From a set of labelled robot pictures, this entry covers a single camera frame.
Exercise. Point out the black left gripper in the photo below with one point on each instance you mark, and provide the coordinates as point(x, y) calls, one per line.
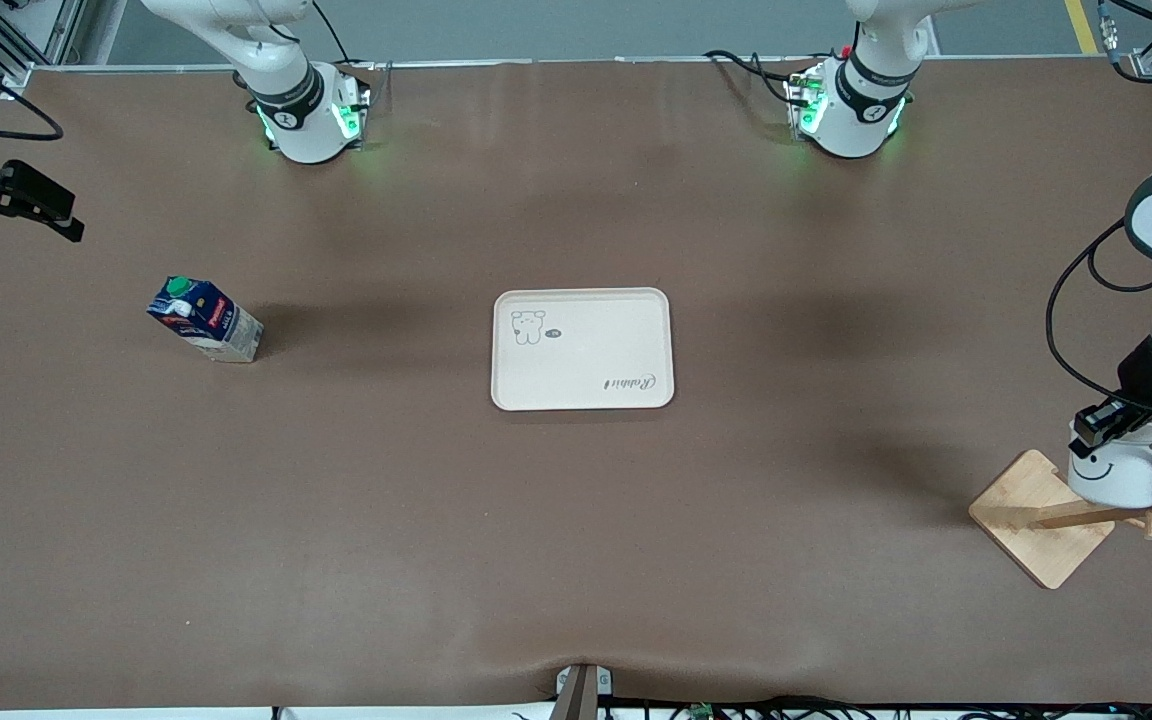
point(1143, 381)

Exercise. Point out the blue milk carton green cap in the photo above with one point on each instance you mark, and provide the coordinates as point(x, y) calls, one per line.
point(211, 325)

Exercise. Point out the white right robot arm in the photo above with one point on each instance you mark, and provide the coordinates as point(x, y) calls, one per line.
point(308, 120)

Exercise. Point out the wooden cup rack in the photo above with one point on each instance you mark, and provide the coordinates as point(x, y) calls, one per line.
point(1036, 520)

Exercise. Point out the beige plastic tray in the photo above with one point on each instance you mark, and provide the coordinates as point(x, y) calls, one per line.
point(586, 370)

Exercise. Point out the small green circuit board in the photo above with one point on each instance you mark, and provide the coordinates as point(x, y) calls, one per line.
point(702, 711)

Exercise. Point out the brown table mat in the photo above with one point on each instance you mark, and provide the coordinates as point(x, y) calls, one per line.
point(576, 550)

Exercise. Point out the grey metal clamp bracket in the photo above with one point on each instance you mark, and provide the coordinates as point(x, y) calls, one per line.
point(604, 682)

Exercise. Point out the brown camera pole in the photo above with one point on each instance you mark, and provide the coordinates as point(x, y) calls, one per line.
point(576, 700)

